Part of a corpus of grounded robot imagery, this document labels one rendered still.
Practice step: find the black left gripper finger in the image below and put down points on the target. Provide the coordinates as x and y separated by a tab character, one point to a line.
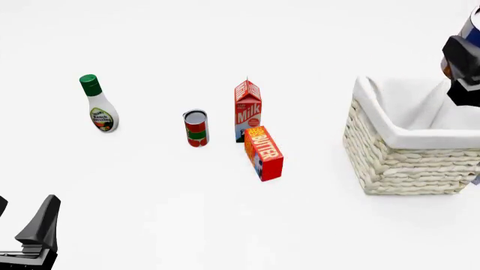
2	206
42	225

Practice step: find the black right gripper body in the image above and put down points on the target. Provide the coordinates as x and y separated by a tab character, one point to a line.
467	95

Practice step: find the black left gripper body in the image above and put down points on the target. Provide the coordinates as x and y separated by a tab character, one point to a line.
26	260

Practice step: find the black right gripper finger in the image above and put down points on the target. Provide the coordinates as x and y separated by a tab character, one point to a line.
463	57

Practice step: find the blue and white soup can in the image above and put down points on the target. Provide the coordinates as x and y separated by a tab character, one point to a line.
471	28

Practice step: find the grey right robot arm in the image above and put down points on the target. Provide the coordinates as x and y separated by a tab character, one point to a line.
476	179

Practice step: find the white woven basket with liner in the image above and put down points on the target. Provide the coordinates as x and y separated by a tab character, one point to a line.
408	157

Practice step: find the ranch dressing bottle green cap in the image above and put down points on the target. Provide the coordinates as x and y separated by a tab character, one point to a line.
101	112

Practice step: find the red and green tomato can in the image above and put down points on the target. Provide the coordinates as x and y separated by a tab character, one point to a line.
196	130

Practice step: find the red and orange butter box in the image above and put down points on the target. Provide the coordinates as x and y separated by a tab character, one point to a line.
266	154

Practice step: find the red and white milk carton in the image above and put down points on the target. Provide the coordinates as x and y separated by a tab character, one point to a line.
247	112

